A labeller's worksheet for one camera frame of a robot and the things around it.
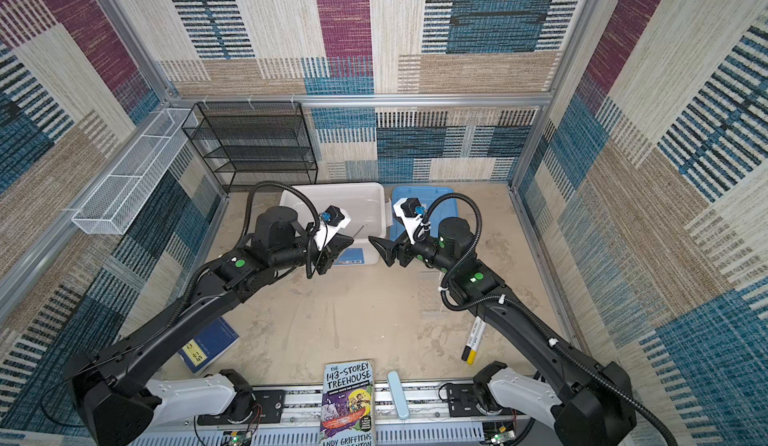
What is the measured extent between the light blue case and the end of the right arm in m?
0.31

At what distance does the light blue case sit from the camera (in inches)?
28.1

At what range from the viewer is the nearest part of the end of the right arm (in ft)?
1.76
